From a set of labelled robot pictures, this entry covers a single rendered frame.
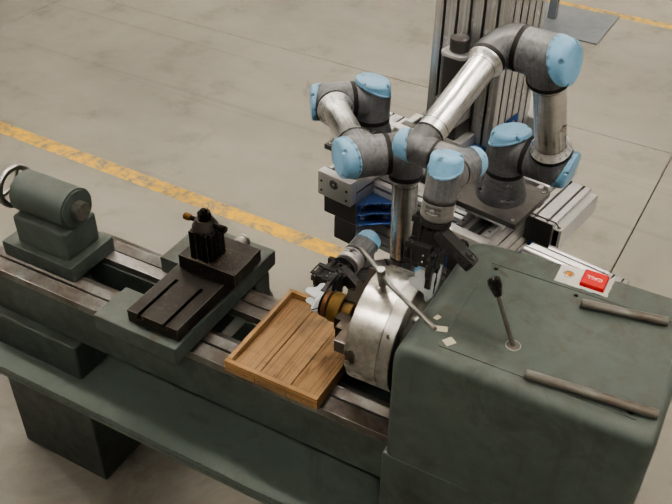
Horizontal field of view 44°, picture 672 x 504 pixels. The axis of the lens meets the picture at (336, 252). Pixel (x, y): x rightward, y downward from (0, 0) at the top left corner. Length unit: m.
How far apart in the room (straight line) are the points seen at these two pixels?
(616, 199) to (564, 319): 2.86
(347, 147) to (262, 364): 0.65
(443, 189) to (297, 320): 0.86
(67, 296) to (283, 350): 0.73
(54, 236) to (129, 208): 1.89
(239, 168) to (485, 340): 3.11
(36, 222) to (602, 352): 1.75
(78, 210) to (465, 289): 1.24
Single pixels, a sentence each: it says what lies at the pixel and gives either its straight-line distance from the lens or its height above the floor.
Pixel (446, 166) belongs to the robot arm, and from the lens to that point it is 1.81.
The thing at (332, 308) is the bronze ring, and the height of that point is 1.10.
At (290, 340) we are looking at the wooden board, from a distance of 2.47.
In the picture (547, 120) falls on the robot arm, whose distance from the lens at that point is 2.28.
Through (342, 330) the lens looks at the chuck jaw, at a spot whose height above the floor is 1.10.
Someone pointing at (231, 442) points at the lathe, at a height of 0.54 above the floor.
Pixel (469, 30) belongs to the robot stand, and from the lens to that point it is 2.65.
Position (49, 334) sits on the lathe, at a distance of 2.92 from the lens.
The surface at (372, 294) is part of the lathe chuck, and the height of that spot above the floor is 1.23.
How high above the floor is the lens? 2.60
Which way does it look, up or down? 38 degrees down
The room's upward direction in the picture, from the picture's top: 1 degrees clockwise
